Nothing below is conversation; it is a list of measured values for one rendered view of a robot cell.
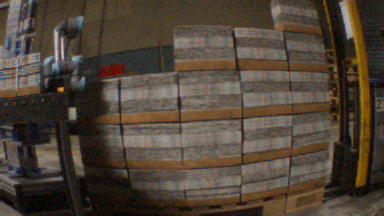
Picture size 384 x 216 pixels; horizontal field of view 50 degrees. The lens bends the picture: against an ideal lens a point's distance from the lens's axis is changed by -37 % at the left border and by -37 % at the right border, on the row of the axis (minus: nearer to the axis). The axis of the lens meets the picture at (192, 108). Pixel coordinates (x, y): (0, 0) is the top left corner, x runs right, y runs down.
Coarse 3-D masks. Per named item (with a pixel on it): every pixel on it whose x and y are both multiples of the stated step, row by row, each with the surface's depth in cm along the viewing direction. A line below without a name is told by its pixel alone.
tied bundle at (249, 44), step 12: (240, 36) 296; (252, 36) 296; (264, 36) 296; (276, 36) 296; (240, 48) 296; (252, 48) 296; (264, 48) 297; (276, 48) 297; (264, 60) 297; (276, 60) 297
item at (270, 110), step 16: (160, 112) 298; (176, 112) 298; (192, 112) 298; (208, 112) 298; (224, 112) 298; (240, 112) 298; (256, 112) 298; (272, 112) 298; (288, 112) 298; (96, 160) 299; (112, 160) 299; (192, 160) 299; (208, 160) 299; (224, 160) 299; (240, 160) 299; (256, 160) 299; (272, 192) 300
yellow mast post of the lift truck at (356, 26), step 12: (348, 0) 275; (348, 12) 280; (360, 24) 276; (360, 36) 277; (360, 48) 277; (360, 60) 277; (360, 72) 278; (360, 84) 280; (360, 96) 283; (360, 132) 284; (360, 144) 283; (360, 156) 281; (360, 168) 281; (360, 180) 282
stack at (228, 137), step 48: (96, 96) 297; (144, 96) 298; (192, 96) 298; (240, 96) 298; (288, 96) 298; (96, 144) 298; (144, 144) 298; (192, 144) 298; (240, 144) 299; (288, 144) 299; (96, 192) 301; (144, 192) 300; (192, 192) 300; (240, 192) 301
